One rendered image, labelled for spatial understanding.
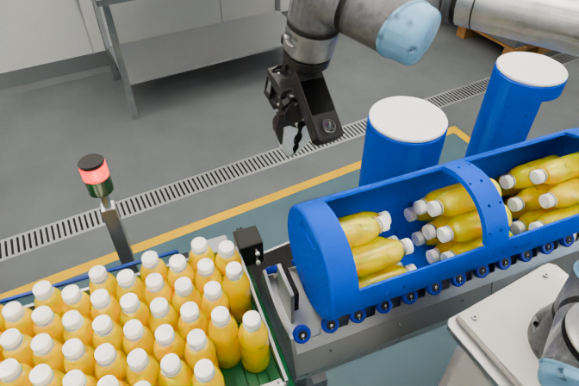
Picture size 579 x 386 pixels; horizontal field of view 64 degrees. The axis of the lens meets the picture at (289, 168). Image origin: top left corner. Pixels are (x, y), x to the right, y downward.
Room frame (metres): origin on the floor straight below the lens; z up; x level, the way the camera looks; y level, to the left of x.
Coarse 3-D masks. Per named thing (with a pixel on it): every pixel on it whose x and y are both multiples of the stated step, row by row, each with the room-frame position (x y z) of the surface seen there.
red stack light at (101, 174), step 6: (78, 168) 0.85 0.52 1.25; (102, 168) 0.85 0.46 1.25; (84, 174) 0.84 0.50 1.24; (90, 174) 0.83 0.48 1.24; (96, 174) 0.84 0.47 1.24; (102, 174) 0.85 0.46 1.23; (108, 174) 0.86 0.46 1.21; (84, 180) 0.84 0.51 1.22; (90, 180) 0.83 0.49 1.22; (96, 180) 0.84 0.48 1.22; (102, 180) 0.84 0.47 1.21
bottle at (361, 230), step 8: (360, 216) 0.76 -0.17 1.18; (368, 216) 0.76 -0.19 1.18; (344, 224) 0.73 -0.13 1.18; (352, 224) 0.73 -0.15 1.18; (360, 224) 0.73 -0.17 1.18; (368, 224) 0.73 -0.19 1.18; (376, 224) 0.74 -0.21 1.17; (352, 232) 0.71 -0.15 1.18; (360, 232) 0.71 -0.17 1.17; (368, 232) 0.71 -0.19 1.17; (376, 232) 0.72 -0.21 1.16; (352, 240) 0.69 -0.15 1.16; (360, 240) 0.70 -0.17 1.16; (368, 240) 0.71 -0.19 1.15; (352, 248) 0.70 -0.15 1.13
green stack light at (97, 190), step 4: (108, 176) 0.86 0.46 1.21; (104, 180) 0.85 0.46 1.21; (108, 180) 0.86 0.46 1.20; (88, 184) 0.84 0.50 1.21; (92, 184) 0.83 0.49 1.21; (96, 184) 0.84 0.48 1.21; (100, 184) 0.84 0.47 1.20; (104, 184) 0.85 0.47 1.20; (108, 184) 0.85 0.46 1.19; (112, 184) 0.87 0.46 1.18; (88, 188) 0.84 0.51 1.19; (92, 188) 0.83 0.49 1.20; (96, 188) 0.84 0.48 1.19; (100, 188) 0.84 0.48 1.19; (104, 188) 0.84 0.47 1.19; (108, 188) 0.85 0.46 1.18; (112, 188) 0.86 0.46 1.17; (88, 192) 0.85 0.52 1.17; (92, 192) 0.83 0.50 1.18; (96, 192) 0.83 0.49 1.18; (100, 192) 0.84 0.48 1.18; (104, 192) 0.84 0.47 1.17; (108, 192) 0.85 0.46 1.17; (92, 196) 0.84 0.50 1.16; (96, 196) 0.83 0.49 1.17; (100, 196) 0.83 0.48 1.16
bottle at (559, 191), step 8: (560, 184) 0.91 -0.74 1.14; (568, 184) 0.90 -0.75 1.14; (576, 184) 0.91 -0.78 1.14; (552, 192) 0.89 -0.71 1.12; (560, 192) 0.88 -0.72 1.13; (568, 192) 0.88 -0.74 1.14; (576, 192) 0.88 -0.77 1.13; (560, 200) 0.87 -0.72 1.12; (568, 200) 0.87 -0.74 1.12; (576, 200) 0.87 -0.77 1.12; (560, 208) 0.87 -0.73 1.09
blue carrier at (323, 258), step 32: (576, 128) 1.06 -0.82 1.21; (480, 160) 1.02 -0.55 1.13; (512, 160) 1.07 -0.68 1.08; (352, 192) 0.80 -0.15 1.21; (384, 192) 0.91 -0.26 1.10; (416, 192) 0.95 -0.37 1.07; (480, 192) 0.79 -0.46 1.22; (288, 224) 0.81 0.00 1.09; (320, 224) 0.68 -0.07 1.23; (416, 224) 0.90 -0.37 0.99; (576, 224) 0.80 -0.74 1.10; (320, 256) 0.62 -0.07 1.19; (352, 256) 0.62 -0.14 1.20; (416, 256) 0.81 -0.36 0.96; (480, 256) 0.69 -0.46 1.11; (320, 288) 0.61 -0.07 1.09; (352, 288) 0.58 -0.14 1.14; (384, 288) 0.60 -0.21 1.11; (416, 288) 0.64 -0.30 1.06
